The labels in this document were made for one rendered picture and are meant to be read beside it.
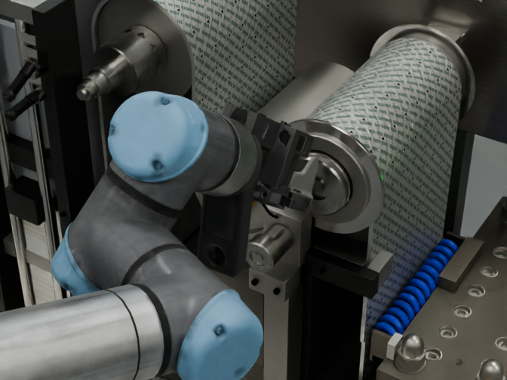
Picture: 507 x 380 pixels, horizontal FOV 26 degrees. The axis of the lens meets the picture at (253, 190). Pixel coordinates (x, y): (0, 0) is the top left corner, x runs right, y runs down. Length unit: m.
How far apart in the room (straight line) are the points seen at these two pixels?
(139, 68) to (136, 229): 0.37
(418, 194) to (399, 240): 0.06
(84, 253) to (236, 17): 0.48
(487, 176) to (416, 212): 2.05
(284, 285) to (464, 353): 0.24
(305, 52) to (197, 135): 0.70
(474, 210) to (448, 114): 1.92
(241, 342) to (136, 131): 0.20
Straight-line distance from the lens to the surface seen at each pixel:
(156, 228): 0.92
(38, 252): 1.45
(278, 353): 1.39
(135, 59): 1.25
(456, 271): 1.44
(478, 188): 3.37
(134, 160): 0.91
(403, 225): 1.35
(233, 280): 1.63
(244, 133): 1.01
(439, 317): 1.40
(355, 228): 1.25
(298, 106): 1.39
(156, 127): 0.90
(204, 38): 1.28
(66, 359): 0.79
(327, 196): 1.22
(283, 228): 1.26
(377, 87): 1.28
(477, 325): 1.40
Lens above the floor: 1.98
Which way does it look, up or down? 37 degrees down
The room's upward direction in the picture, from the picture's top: straight up
